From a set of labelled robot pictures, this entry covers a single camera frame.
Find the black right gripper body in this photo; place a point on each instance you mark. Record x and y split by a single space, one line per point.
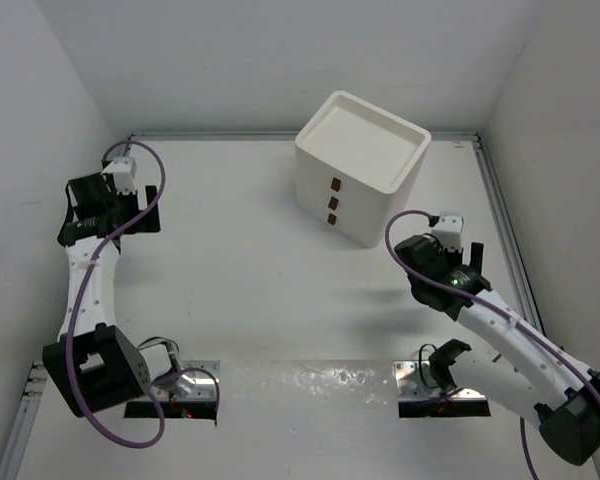
450 258

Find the white drawer container box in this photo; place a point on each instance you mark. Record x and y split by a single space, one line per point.
356 165

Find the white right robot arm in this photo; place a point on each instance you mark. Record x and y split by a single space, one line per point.
541 383

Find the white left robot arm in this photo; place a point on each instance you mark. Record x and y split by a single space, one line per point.
109 369

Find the white front cover board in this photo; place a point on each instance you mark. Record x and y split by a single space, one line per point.
306 420

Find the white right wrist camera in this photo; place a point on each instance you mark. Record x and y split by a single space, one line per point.
448 231

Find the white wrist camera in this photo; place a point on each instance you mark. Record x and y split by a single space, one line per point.
122 171
448 231

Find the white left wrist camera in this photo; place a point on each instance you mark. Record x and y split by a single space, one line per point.
122 171

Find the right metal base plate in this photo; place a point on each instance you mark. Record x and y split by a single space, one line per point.
415 384

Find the metal base plate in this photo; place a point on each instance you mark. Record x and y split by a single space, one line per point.
190 382
415 384

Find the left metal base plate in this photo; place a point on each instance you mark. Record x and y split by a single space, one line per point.
190 382

